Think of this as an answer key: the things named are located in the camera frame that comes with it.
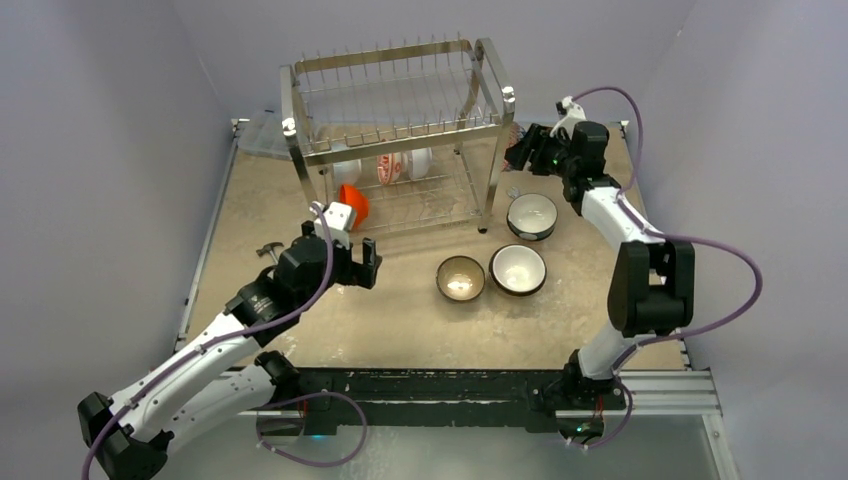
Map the black hammer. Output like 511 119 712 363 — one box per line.
256 242 285 266

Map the white bowl brown outside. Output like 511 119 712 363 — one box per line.
488 244 548 297

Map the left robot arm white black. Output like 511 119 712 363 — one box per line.
77 217 382 479

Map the white bowl red patterned outside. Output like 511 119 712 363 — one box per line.
403 148 433 181

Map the white bowl teal outside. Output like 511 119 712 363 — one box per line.
506 193 558 241

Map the purple cable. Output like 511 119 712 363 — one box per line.
563 86 764 452
80 201 369 480

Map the orange white floral bowl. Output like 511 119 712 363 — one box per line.
377 153 404 186

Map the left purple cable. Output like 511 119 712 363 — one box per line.
80 201 369 480

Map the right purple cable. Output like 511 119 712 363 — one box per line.
563 86 764 452

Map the beige bowl dark patterned outside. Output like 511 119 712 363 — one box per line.
435 255 486 303

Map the orange diamond pattern bowl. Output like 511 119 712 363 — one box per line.
503 122 526 172

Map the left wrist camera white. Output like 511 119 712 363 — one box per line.
309 201 357 250

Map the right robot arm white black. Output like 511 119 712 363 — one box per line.
505 121 695 407

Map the stainless steel dish rack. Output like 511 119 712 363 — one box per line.
279 37 516 235

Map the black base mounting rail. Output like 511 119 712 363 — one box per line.
137 367 722 439

